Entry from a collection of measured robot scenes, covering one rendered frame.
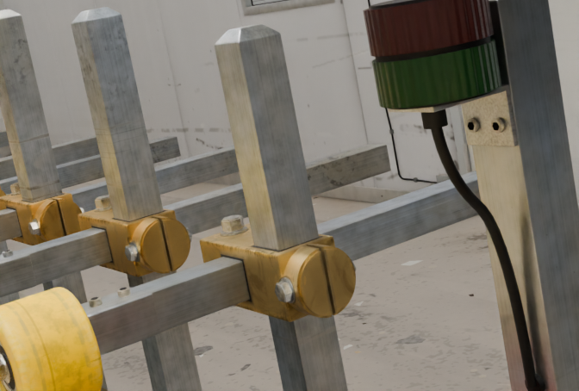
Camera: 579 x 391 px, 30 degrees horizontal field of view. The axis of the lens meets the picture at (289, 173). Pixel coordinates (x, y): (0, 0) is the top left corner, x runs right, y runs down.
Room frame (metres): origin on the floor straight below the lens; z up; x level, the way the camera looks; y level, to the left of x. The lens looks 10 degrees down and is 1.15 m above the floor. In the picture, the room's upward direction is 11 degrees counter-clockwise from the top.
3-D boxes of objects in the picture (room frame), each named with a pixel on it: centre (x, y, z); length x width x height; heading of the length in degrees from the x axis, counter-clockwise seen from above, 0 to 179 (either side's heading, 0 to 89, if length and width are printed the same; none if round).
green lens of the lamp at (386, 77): (0.52, -0.08, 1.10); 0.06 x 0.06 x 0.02
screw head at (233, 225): (0.83, 0.05, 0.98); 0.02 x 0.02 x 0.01
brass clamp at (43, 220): (1.21, 0.29, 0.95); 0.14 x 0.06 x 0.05; 32
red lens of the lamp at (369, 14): (0.52, -0.08, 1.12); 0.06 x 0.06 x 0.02
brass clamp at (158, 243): (0.99, 0.15, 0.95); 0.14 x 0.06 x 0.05; 32
